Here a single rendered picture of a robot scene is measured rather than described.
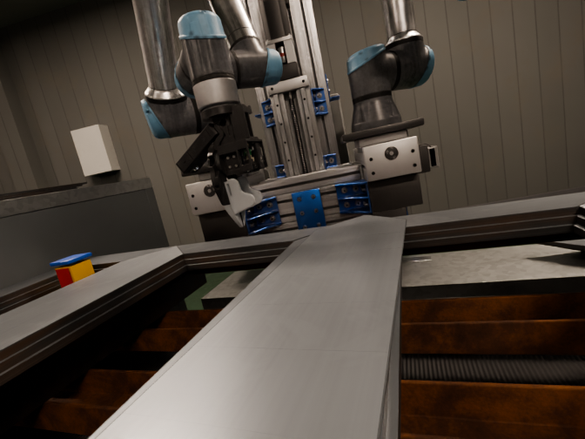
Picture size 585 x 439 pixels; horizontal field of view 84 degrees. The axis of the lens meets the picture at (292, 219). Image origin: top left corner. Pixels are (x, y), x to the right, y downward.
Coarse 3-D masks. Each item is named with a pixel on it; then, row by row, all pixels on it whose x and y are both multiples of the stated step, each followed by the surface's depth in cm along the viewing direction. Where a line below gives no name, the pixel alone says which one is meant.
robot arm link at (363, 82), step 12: (372, 48) 91; (384, 48) 93; (348, 60) 95; (360, 60) 92; (372, 60) 91; (384, 60) 92; (396, 60) 94; (348, 72) 96; (360, 72) 93; (372, 72) 92; (384, 72) 93; (396, 72) 94; (360, 84) 94; (372, 84) 92; (384, 84) 93; (396, 84) 97; (360, 96) 95
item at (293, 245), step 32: (448, 224) 53; (480, 224) 52; (512, 224) 50; (544, 224) 48; (576, 224) 47; (192, 256) 71; (224, 256) 68; (256, 256) 65; (32, 288) 73; (128, 288) 57; (64, 320) 47; (96, 320) 50; (0, 352) 39; (32, 352) 42; (0, 384) 38; (384, 416) 20
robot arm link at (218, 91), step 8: (208, 80) 53; (216, 80) 53; (224, 80) 54; (232, 80) 55; (192, 88) 56; (200, 88) 54; (208, 88) 53; (216, 88) 53; (224, 88) 54; (232, 88) 55; (200, 96) 54; (208, 96) 54; (216, 96) 54; (224, 96) 54; (232, 96) 55; (200, 104) 55; (208, 104) 54; (216, 104) 54; (224, 104) 55; (232, 104) 56
